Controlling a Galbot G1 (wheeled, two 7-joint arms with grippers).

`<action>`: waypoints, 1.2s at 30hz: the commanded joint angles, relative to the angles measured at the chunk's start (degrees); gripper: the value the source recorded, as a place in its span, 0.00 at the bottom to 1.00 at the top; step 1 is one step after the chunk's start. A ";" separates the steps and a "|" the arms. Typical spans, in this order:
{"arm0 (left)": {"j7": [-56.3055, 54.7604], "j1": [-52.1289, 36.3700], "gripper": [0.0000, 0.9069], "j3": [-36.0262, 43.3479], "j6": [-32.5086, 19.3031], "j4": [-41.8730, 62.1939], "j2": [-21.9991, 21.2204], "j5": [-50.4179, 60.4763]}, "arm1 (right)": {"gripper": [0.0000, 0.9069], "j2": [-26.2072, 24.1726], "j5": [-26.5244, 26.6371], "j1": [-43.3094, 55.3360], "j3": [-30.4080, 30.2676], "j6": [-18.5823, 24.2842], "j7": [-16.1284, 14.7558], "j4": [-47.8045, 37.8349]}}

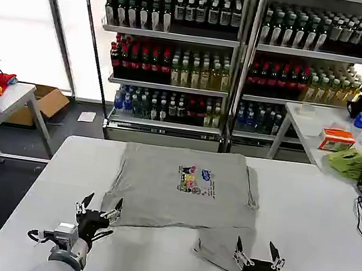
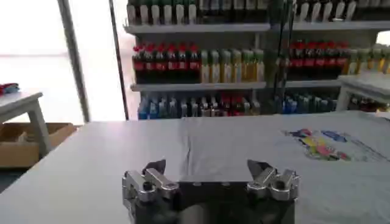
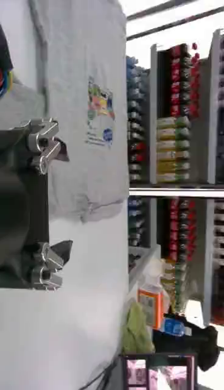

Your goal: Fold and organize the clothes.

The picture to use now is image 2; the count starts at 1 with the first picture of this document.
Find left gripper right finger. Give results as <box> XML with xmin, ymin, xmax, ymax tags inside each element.
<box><xmin>246</xmin><ymin>158</ymin><xmax>301</xmax><ymax>202</ymax></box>

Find brown cardboard box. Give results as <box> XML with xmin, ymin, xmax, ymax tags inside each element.
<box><xmin>0</xmin><ymin>122</ymin><xmax>77</xmax><ymax>169</ymax></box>

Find thin dark window post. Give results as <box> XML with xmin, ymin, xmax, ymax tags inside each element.
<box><xmin>108</xmin><ymin>0</ymin><xmax>130</xmax><ymax>121</ymax></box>

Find thick grey window post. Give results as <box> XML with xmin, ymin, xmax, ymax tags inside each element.
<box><xmin>57</xmin><ymin>0</ymin><xmax>92</xmax><ymax>123</ymax></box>

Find small white side table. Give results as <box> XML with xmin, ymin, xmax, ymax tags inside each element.
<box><xmin>0</xmin><ymin>91</ymin><xmax>52</xmax><ymax>159</ymax></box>

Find red and blue cloth item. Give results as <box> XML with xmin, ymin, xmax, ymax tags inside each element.
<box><xmin>0</xmin><ymin>82</ymin><xmax>21</xmax><ymax>96</ymax></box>

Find shelf rack with drink bottles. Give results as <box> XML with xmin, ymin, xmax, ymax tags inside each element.
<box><xmin>269</xmin><ymin>0</ymin><xmax>390</xmax><ymax>116</ymax></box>
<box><xmin>123</xmin><ymin>0</ymin><xmax>272</xmax><ymax>121</ymax></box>

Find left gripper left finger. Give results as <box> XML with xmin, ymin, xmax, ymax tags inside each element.
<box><xmin>121</xmin><ymin>158</ymin><xmax>180</xmax><ymax>214</ymax></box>

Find white desk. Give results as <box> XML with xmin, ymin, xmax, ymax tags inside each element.
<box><xmin>336</xmin><ymin>71</ymin><xmax>390</xmax><ymax>113</ymax></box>

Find grey t-shirt with colourful print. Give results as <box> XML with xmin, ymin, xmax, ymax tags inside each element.
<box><xmin>178</xmin><ymin>110</ymin><xmax>390</xmax><ymax>224</ymax></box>

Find black hanging cable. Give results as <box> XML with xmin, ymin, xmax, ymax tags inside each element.
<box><xmin>272</xmin><ymin>0</ymin><xmax>295</xmax><ymax>114</ymax></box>

